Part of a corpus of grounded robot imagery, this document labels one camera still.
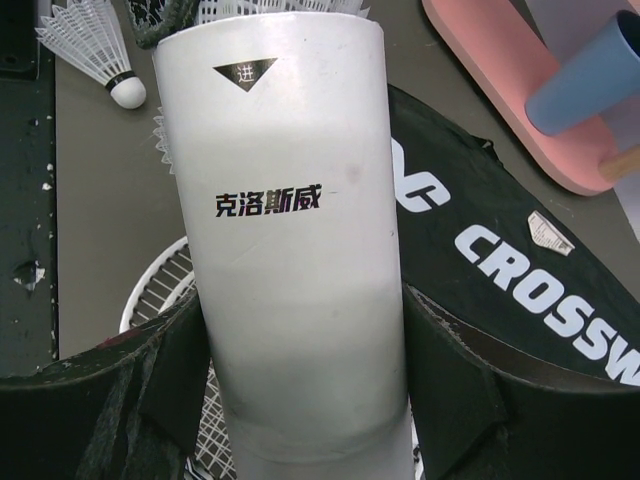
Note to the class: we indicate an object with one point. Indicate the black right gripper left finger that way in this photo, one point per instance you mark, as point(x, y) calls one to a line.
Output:
point(129, 408)

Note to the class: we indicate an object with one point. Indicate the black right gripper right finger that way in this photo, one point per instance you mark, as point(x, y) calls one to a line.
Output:
point(485, 410)

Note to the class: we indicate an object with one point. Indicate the white shuttlecock tube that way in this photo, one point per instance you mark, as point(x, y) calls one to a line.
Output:
point(279, 131)

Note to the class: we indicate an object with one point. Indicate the white shuttlecock bottom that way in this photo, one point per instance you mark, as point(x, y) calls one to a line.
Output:
point(88, 36)

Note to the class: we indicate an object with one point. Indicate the white shuttlecock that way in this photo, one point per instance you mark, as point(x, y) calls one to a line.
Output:
point(162, 144)
point(209, 11)
point(88, 36)

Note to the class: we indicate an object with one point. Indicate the white shuttlecock top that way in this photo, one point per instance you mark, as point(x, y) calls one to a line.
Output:
point(209, 11)

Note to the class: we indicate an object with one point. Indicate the lower silver badminton racket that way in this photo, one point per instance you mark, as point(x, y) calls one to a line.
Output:
point(213, 458)

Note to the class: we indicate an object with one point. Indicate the silver badminton racket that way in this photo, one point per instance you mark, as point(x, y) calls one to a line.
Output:
point(213, 458)
point(168, 278)

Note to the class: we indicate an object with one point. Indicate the upper silver badminton racket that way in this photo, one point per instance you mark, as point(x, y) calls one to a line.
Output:
point(168, 278)

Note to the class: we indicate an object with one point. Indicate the black Crossway racket bag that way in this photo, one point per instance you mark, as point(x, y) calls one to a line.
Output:
point(478, 244)

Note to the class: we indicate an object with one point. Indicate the pink three-tier shelf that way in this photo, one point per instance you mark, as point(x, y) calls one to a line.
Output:
point(509, 62)

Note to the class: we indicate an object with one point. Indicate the blue cup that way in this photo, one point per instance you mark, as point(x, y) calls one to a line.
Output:
point(603, 73)

